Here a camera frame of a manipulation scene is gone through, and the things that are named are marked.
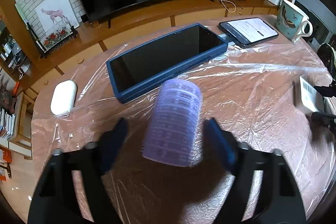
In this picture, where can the white blue carton box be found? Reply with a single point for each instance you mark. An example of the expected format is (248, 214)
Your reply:
(307, 99)

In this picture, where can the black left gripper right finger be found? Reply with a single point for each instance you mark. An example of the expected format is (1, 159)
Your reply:
(223, 142)

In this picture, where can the black smartphone lit screen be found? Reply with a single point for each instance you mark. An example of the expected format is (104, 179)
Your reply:
(246, 33)

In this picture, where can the wooden tv cabinet drawers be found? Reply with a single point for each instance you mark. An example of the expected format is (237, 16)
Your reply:
(96, 38)

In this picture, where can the stack of books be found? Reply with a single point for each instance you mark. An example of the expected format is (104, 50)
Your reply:
(7, 124)

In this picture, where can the wooden glass display cabinet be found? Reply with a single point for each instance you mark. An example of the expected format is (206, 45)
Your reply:
(16, 62)

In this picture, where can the red flower framed picture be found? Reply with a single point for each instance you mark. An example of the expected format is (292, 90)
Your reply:
(52, 39)

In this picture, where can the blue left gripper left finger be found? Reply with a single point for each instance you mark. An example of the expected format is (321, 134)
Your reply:
(111, 143)

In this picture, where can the giraffe picture canvas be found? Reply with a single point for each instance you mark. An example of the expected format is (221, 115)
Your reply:
(53, 14)

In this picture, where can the purple hair roller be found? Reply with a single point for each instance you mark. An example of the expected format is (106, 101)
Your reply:
(173, 124)

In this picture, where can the teal white fish mug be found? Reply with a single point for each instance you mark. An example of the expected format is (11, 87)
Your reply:
(292, 22)

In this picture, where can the white oval case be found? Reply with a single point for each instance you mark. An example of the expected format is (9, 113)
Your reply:
(63, 98)

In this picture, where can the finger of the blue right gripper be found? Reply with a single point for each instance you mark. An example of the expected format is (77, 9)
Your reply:
(325, 120)
(326, 91)

